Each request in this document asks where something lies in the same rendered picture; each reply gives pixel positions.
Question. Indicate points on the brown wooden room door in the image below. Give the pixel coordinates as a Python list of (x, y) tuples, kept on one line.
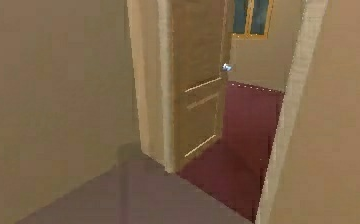
[(198, 83)]

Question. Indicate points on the wooden framed window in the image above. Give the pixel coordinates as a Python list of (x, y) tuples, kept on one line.
[(253, 16)]

